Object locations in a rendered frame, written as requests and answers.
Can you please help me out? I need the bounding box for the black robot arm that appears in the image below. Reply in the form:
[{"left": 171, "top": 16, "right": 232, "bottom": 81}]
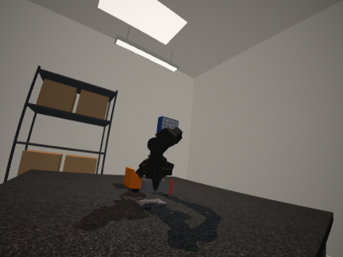
[{"left": 135, "top": 127, "right": 183, "bottom": 178}]

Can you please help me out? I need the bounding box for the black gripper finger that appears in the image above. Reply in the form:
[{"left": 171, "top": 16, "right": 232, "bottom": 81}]
[
  {"left": 144, "top": 171, "right": 155, "bottom": 179},
  {"left": 151, "top": 174, "right": 166, "bottom": 191}
]

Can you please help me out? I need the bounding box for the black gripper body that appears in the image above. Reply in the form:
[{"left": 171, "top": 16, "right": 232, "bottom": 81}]
[{"left": 141, "top": 153, "right": 172, "bottom": 175}]

